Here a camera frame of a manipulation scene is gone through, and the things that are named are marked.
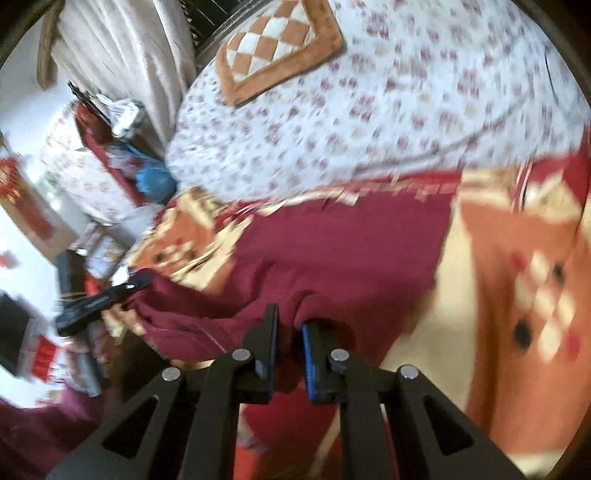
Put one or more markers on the person's maroon clothing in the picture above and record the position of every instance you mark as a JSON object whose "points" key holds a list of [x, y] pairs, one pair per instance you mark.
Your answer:
{"points": [[51, 438]]}

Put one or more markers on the floral white bed sheet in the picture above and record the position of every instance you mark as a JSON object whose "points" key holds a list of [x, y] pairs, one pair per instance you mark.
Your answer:
{"points": [[392, 106]]}

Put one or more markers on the black screen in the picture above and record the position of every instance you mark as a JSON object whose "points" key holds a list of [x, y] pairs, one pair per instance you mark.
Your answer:
{"points": [[14, 332]]}

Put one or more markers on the blue bag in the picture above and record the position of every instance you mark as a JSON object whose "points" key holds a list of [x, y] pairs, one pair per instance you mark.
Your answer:
{"points": [[154, 177]]}

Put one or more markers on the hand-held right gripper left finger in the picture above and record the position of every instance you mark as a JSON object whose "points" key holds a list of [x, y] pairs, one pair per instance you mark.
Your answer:
{"points": [[267, 350]]}

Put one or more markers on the red wall decoration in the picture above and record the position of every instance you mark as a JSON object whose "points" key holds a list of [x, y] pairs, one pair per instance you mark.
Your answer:
{"points": [[9, 182]]}

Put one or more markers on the maroon fleece garment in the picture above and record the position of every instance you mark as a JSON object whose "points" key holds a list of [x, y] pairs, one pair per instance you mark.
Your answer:
{"points": [[332, 258]]}

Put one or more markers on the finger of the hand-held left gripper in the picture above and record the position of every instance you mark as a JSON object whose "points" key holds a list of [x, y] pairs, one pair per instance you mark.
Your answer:
{"points": [[131, 287]]}

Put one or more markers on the printed yellow orange red blanket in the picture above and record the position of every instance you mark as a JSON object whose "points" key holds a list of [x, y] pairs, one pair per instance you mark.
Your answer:
{"points": [[517, 295]]}

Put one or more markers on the brown-edged checkered mat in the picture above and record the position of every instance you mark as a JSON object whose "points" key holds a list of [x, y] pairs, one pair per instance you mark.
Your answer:
{"points": [[277, 46]]}

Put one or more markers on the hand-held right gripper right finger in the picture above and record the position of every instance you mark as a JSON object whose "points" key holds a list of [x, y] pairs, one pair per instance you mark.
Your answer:
{"points": [[312, 364]]}

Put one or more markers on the beige curtain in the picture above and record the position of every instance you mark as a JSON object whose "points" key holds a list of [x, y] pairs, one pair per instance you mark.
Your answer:
{"points": [[115, 60]]}

